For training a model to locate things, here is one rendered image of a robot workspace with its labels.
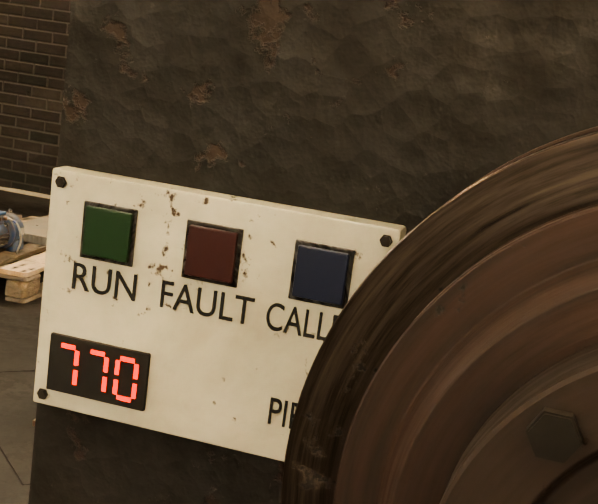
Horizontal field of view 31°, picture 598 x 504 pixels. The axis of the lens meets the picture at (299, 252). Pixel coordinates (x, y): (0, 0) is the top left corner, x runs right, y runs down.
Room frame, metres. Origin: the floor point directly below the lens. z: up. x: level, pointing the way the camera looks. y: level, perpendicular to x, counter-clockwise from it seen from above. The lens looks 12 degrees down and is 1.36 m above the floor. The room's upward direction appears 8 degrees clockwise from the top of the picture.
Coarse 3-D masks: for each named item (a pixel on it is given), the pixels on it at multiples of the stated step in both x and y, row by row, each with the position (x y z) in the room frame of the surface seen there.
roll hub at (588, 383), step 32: (576, 352) 0.51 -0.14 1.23; (544, 384) 0.49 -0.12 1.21; (576, 384) 0.47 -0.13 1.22; (512, 416) 0.48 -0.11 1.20; (576, 416) 0.47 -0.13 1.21; (480, 448) 0.48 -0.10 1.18; (512, 448) 0.47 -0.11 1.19; (480, 480) 0.48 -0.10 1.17; (512, 480) 0.47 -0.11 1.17; (544, 480) 0.47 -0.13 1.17; (576, 480) 0.48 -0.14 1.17
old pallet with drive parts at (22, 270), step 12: (0, 252) 5.31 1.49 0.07; (12, 252) 5.06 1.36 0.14; (24, 252) 5.09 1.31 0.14; (36, 252) 5.18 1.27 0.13; (0, 264) 4.84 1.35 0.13; (12, 264) 4.82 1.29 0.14; (24, 264) 4.85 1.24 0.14; (36, 264) 4.88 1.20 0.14; (0, 276) 4.72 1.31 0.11; (12, 276) 4.71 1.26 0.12; (24, 276) 4.70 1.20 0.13; (36, 276) 4.79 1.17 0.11; (12, 288) 4.71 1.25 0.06; (24, 288) 4.70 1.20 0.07; (36, 288) 4.80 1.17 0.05; (12, 300) 4.71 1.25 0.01; (24, 300) 4.71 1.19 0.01
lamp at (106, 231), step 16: (96, 208) 0.76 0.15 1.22; (96, 224) 0.76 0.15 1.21; (112, 224) 0.76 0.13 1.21; (128, 224) 0.76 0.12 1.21; (96, 240) 0.76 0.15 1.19; (112, 240) 0.76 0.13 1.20; (128, 240) 0.76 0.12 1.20; (96, 256) 0.76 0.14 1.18; (112, 256) 0.76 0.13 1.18; (128, 256) 0.76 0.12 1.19
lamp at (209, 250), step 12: (192, 228) 0.74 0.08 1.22; (204, 228) 0.74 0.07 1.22; (192, 240) 0.74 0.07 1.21; (204, 240) 0.74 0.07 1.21; (216, 240) 0.74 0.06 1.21; (228, 240) 0.74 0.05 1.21; (192, 252) 0.74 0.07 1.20; (204, 252) 0.74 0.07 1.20; (216, 252) 0.74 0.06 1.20; (228, 252) 0.74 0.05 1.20; (192, 264) 0.74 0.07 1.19; (204, 264) 0.74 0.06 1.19; (216, 264) 0.74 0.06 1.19; (228, 264) 0.74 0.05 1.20; (204, 276) 0.74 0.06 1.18; (216, 276) 0.74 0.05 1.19; (228, 276) 0.74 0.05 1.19
